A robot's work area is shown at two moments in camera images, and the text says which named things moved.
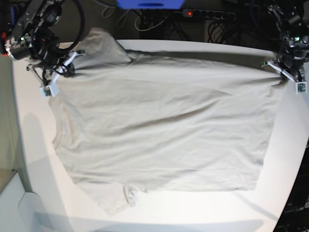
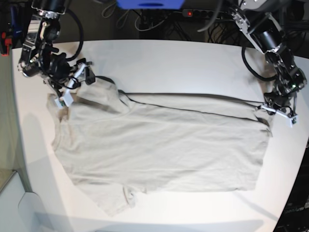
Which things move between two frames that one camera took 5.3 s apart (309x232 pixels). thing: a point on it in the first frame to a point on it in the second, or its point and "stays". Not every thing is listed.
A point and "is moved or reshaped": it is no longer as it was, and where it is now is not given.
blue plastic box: (149, 4) stays
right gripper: (298, 76) to (282, 103)
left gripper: (48, 74) to (70, 79)
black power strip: (210, 14) stays
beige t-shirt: (125, 125) is moved or reshaped
